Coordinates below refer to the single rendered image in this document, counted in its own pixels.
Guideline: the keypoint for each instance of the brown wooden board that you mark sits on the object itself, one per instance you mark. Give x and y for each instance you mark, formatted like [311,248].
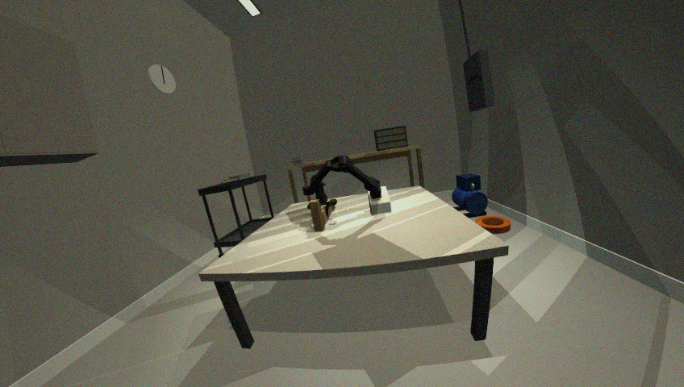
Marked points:
[325,217]

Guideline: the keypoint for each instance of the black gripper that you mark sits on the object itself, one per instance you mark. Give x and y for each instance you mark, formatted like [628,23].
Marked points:
[322,201]

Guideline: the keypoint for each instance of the brown wooden post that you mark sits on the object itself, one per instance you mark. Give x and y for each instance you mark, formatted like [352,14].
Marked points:
[316,215]

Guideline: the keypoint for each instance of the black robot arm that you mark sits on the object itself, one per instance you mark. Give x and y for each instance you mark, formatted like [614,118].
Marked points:
[345,165]

